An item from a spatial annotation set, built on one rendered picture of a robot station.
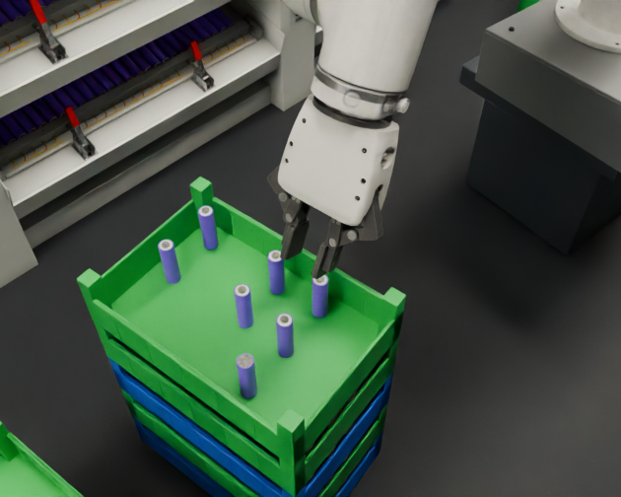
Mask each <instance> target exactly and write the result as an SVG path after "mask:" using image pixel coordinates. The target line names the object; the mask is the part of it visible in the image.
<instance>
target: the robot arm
mask: <svg viewBox="0 0 621 497"><path fill-rule="evenodd" d="M282 1H283V2H284V3H285V5H286V6H287V7H288V8H289V9H290V10H291V11H292V12H294V13H295V14H297V15H298V16H300V17H302V18H304V19H305V20H307V21H309V22H311V23H313V24H315V25H317V26H319V27H321V28H322V31H323V43H322V47H321V51H320V55H319V58H318V62H317V65H316V69H315V72H314V76H313V80H312V84H311V87H310V89H311V91H312V94H311V95H309V96H308V98H307V100H306V101H305V103H304V105H303V107H302V109H301V111H300V113H299V115H298V117H297V119H296V122H295V124H294V126H293V129H292V131H291V134H290V136H289V139H288V142H287V145H286V148H285V151H284V154H283V157H282V161H281V164H280V165H279V166H278V167H277V168H276V169H275V170H274V171H273V172H272V173H271V174H270V175H269V176H268V177H267V180H268V182H269V184H270V185H271V186H272V188H273V189H274V191H275V192H276V194H278V198H279V201H280V203H281V205H282V208H283V210H284V216H283V219H284V221H285V222H286V223H287V224H286V228H285V232H284V235H283V239H282V242H281V246H282V250H281V254H280V258H282V259H283V260H288V259H290V258H291V257H293V256H295V255H297V254H299V253H301V252H302V250H303V246H304V243H305V240H306V236H307V233H308V229H309V226H310V219H308V218H307V215H308V213H309V211H310V209H311V207H313V208H315V209H317V210H319V211H321V212H323V213H324V214H326V215H328V216H330V217H331V219H330V225H329V230H328V236H327V240H326V242H324V243H322V244H321V245H320V246H319V249H318V252H317V256H316V259H315V262H314V265H313V269H312V272H311V277H312V278H314V279H318V278H320V277H322V276H323V275H325V274H327V273H331V272H332V271H333V270H334V269H335V268H336V266H337V263H338V260H339V257H340V254H341V251H342V249H343V246H344V245H346V244H349V243H352V242H355V241H374V240H376V239H378V238H380V237H381V236H382V235H383V227H382V221H381V215H380V211H381V208H382V206H383V203H384V200H385V196H386V193H387V189H388V186H389V182H390V178H391V174H392V169H393V165H394V160H395V154H396V148H397V141H398V132H399V125H398V124H397V123H395V122H393V121H392V119H393V117H392V115H393V114H395V113H398V112H402V113H405V112H406V111H407V109H408V107H409V105H410V100H408V99H406V98H405V95H406V92H407V90H408V88H409V85H410V82H411V79H412V76H413V73H414V70H415V67H416V64H417V61H418V58H419V55H420V52H421V49H422V46H423V43H424V40H425V37H426V34H427V31H428V28H429V25H430V23H431V20H432V17H433V14H434V11H435V9H436V6H437V3H438V0H282ZM554 16H555V20H556V22H557V24H558V26H559V27H560V28H561V29H562V30H563V31H564V32H565V33H566V34H567V35H569V36H570V37H572V38H574V39H576V40H577V41H579V42H581V43H584V44H586V45H588V46H591V47H594V48H597V49H601V50H605V51H609V52H615V53H621V0H558V2H557V4H556V7H555V11H554ZM363 217H364V221H365V226H361V225H359V224H360V223H361V222H362V220H363ZM353 226H355V227H353Z"/></svg>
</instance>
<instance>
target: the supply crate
mask: <svg viewBox="0 0 621 497"><path fill-rule="evenodd" d="M190 191H191V196H192V199H191V200H190V201H189V202H188V203H187V204H185V205H184V206H183V207H182V208H181V209H180V210H178V211H177V212H176V213H175V214H174V215H172V216H171V217H170V218H169V220H167V221H166V222H165V223H164V224H163V225H162V226H160V227H159V228H158V229H157V230H156V231H154V232H153V233H152V234H151V235H150V236H149V237H147V238H146V239H145V240H144V241H143V242H141V243H140V244H139V245H138V246H137V247H136V248H134V249H133V250H132V251H131V252H129V253H128V254H127V255H126V256H125V257H123V258H122V259H121V260H120V261H119V262H118V263H116V264H115V265H114V266H113V267H112V268H110V269H109V270H108V271H107V272H106V273H105V274H103V275H102V276H99V275H98V274H97V273H96V272H95V271H93V270H92V269H90V268H89V269H88V270H87V271H85V272H84V273H83V274H82V275H80V276H79V277H78V278H77V282H78V284H79V287H80V289H81V292H82V295H83V297H84V300H85V302H86V305H87V307H88V310H89V312H90V315H91V317H92V320H93V321H94V322H96V323H97V324H98V325H100V326H101V327H103V328H104V329H105V330H107V331H108V332H109V333H111V334H112V335H113V336H115V337H116V338H118V339H119V340H120V341H122V342H123V343H124V344H126V345H127V346H128V347H130V348H131V349H132V350H134V351H135V352H137V353H138V354H139V355H141V356H142V357H143V358H145V359H146V360H147V361H149V362H150V363H152V364H153V365H154V366H156V367H157V368H158V369H160V370H161V371H162V372H164V373H165V374H166V375H168V376H169V377H171V378H172V379H173V380H175V381H176V382H177V383H179V384H180V385H181V386H183V387H184V388H186V389H187V390H188V391H190V392H191V393H193V394H194V395H195V396H197V397H198V398H200V399H201V400H202V401H204V402H205V403H206V404H208V405H209V406H210V407H212V408H213V409H214V410H216V411H217V412H219V413H220V414H221V415H223V416H224V417H225V418H227V419H228V420H229V421H231V422H232V423H234V424H235V425H236V426H238V427H239V428H240V429H242V430H243V431H244V432H245V433H246V434H248V435H249V436H250V437H252V438H253V439H254V440H256V441H257V442H258V443H260V444H261V445H262V446H264V447H265V448H267V449H268V450H269V451H271V452H272V453H273V454H275V455H276V456H277V457H279V458H280V459H282V460H283V461H284V462H286V463H287V464H289V465H290V466H291V467H295V466H296V464H297V463H298V462H299V461H300V459H301V458H302V457H303V456H304V454H305V453H306V452H307V451H308V449H309V448H310V447H311V445H312V444H313V443H314V442H315V440H316V439H317V438H318V437H319V435H320V434H321V433H322V432H323V431H324V429H325V428H326V427H327V426H328V424H329V423H330V422H331V421H332V419H333V418H334V417H335V416H336V414H337V413H338V412H339V411H340V409H341V408H342V407H343V406H344V404H345V403H346V402H347V401H348V399H349V398H350V397H351V396H352V394H353V393H354V392H355V391H356V389H357V388H358V387H359V386H360V384H361V383H362V382H363V381H364V379H365V378H366V377H367V376H368V374H369V373H370V372H371V371H372V369H373V368H374V367H375V366H376V364H377V363H378V362H379V361H380V359H381V358H382V357H383V355H384V354H385V353H386V352H387V350H388V349H389V348H390V347H391V345H392V344H393V343H394V342H395V340H396V339H397V338H398V337H399V336H400V329H401V324H402V319H403V313H404V305H405V300H406V295H405V294H403V293H401V292H400V291H398V290H396V289H395V288H393V287H390V289H389V290H388V291H387V292H386V293H385V294H384V295H382V294H381V293H379V292H377V291H375V290H374V289H372V288H370V287H369V286H367V285H365V284H363V283H362V282H360V281H358V280H357V279H355V278H353V277H352V276H350V275H348V274H346V273H345V272H343V271H341V270H340V269H338V268H335V269H334V270H333V271H332V272H331V273H327V274H325V275H326V276H327V277H328V307H327V315H326V316H325V317H324V318H316V317H315V316H314V315H313V314H312V277H311V272H312V269H313V265H314V262H315V259H316V255H314V254H312V253H310V252H309V251H307V250H305V249H304V248H303V250H302V252H301V253H299V254H297V255H295V256H293V257H291V258H290V259H288V260H284V274H285V291H284V292H283V293H282V294H279V295H275V294H273V293H271V291H270V285H269V271H268V257H267V256H268V253H270V252H271V251H273V250H279V251H281V250H282V246H281V242H282V239H283V237H282V236H281V235H279V234H277V233H276V232H274V231H272V230H270V229H269V228H267V227H265V226H264V225H262V224H260V223H258V222H257V221H255V220H253V219H252V218H250V217H248V216H246V215H245V214H243V213H241V211H239V210H237V209H235V208H234V207H232V206H230V205H229V204H227V203H225V202H223V201H222V200H220V199H218V198H217V197H214V195H213V188H212V183H211V182H210V181H208V180H206V179H205V178H203V177H199V178H198V179H197V180H195V181H194V182H193V183H192V184H191V185H190ZM202 206H210V207H212V208H213V211H214V218H215V225H216V231H217V238H218V246H217V247H216V248H214V249H207V248H205V247H204V244H203V239H202V233H201V227H200V221H199V216H198V210H199V208H200V207H202ZM162 240H171V241H172V242H173V244H174V249H175V253H176V258H177V262H178V267H179V271H180V276H181V278H180V280H179V282H177V283H175V284H171V283H169V282H168V281H167V279H166V275H165V271H164V268H163V264H162V260H161V256H160V252H159V248H158V244H159V242H160V241H162ZM239 284H246V285H247V286H249V288H250V295H251V303H252V313H253V325H252V326H251V327H250V328H242V327H240V326H239V323H238V316H237V309H236V301H235V294H234V289H235V287H236V286H237V285H239ZM281 314H289V315H291V316H292V318H293V326H294V354H293V355H292V356H291V357H289V358H283V357H281V356H280V355H279V354H278V345H277V329H276V318H277V317H278V316H279V315H281ZM245 353H246V354H250V355H251V356H252V357H253V359H254V367H255V375H256V383H257V394H256V396H254V397H252V398H245V397H243V396H242V394H241V388H240V382H239V375H238V368H237V358H238V357H239V356H240V355H242V354H245Z"/></svg>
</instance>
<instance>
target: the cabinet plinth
mask: <svg viewBox="0 0 621 497"><path fill-rule="evenodd" d="M321 47H322V43H320V44H318V45H317V46H315V47H314V72H315V69H316V65H317V62H318V58H319V55H320V51H321ZM269 104H271V91H270V85H269V84H268V83H266V82H265V81H263V80H262V79H258V80H257V81H255V82H253V83H252V84H250V85H248V86H246V87H245V88H243V89H241V90H240V91H238V92H236V93H234V94H233V95H231V96H229V97H228V98H226V99H224V100H222V101H221V102H219V103H217V104H216V105H214V106H212V107H210V108H208V109H206V110H205V111H203V112H201V113H200V114H198V115H196V116H194V117H193V118H191V119H189V120H188V121H187V122H185V123H183V124H182V125H180V126H178V127H177V128H175V129H173V130H171V131H170V132H168V133H166V134H165V135H163V136H161V137H159V138H158V139H156V140H154V141H153V142H151V143H149V144H147V145H146V146H144V147H142V148H141V149H139V150H137V151H135V152H134V153H132V154H130V155H129V156H127V157H125V158H124V159H122V160H120V161H118V162H117V163H115V164H113V165H112V166H110V167H108V168H106V169H105V170H103V171H101V172H100V173H98V174H96V175H94V176H93V177H90V178H89V179H87V180H85V181H83V182H82V183H80V184H78V185H77V186H75V187H73V188H71V189H70V190H68V191H66V192H65V193H63V194H61V195H59V196H58V197H56V198H54V199H53V200H51V201H49V202H47V203H46V204H44V205H42V206H41V207H39V208H37V209H36V210H35V211H33V212H31V213H30V214H28V215H26V216H25V217H23V218H21V219H19V222H20V224H21V227H22V229H23V231H24V233H25V235H26V237H27V240H28V242H29V244H30V246H31V248H32V249H33V248H35V247H36V246H38V245H40V244H41V243H43V242H44V241H46V240H48V239H49V238H51V237H53V236H54V235H56V234H58V233H59V232H61V231H62V230H64V229H66V228H67V227H69V226H71V225H72V224H74V223H76V222H77V221H79V220H81V219H82V218H84V217H85V216H87V215H89V214H90V213H92V212H94V211H95V210H97V209H99V208H100V207H102V206H103V205H105V204H107V203H108V202H110V201H111V200H112V199H114V198H116V197H117V196H119V195H121V194H122V193H124V192H125V191H127V190H129V189H130V188H132V187H134V186H135V185H137V184H139V183H140V182H142V181H143V180H145V179H147V178H149V177H151V176H152V175H154V174H156V173H157V172H159V171H161V170H162V169H164V168H165V167H167V166H169V165H170V164H172V163H174V162H175V161H177V160H179V159H180V158H182V157H183V156H185V155H187V154H188V153H190V152H192V151H193V150H195V149H197V148H198V147H200V146H201V145H203V144H205V143H206V142H208V141H210V140H211V139H213V138H215V137H216V136H218V135H220V134H221V133H223V132H224V131H226V130H228V129H229V128H231V127H233V126H234V125H236V124H238V123H239V122H241V121H242V120H244V119H246V118H247V117H249V116H251V115H252V114H254V113H256V112H257V111H259V110H261V109H262V108H264V107H266V106H268V105H269Z"/></svg>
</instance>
